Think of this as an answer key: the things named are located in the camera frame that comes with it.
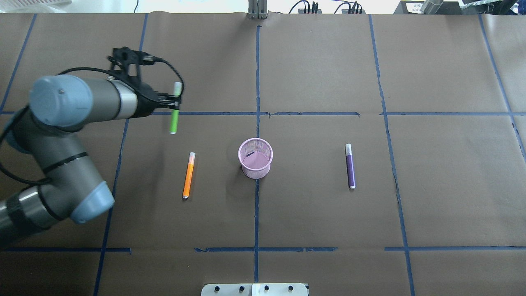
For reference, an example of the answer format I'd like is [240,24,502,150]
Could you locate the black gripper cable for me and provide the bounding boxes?
[58,57,185,99]

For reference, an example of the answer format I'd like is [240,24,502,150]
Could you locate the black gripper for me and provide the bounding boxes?
[108,47,182,118]

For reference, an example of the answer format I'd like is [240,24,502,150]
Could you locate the pink mesh pen holder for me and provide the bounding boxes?
[238,137,274,179]

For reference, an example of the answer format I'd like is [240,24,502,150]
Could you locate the black box on table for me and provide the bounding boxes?
[393,0,493,15]

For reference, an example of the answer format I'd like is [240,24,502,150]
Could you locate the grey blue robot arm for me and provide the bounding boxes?
[0,47,185,250]

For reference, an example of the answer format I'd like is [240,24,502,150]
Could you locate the aluminium frame post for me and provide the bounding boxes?
[247,0,268,19]

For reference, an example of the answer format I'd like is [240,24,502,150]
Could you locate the near orange power strip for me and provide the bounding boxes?
[334,0,366,14]

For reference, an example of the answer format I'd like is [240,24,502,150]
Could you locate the green highlighter pen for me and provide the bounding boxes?
[169,82,183,134]

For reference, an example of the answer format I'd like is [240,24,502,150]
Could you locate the steel cup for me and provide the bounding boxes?
[420,0,444,15]

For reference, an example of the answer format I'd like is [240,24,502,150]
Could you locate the orange highlighter pen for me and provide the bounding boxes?
[182,152,196,200]

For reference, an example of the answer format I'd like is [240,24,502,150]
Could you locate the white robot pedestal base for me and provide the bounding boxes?
[201,282,310,296]

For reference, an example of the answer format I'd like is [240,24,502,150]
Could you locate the purple highlighter pen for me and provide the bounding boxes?
[345,143,356,190]

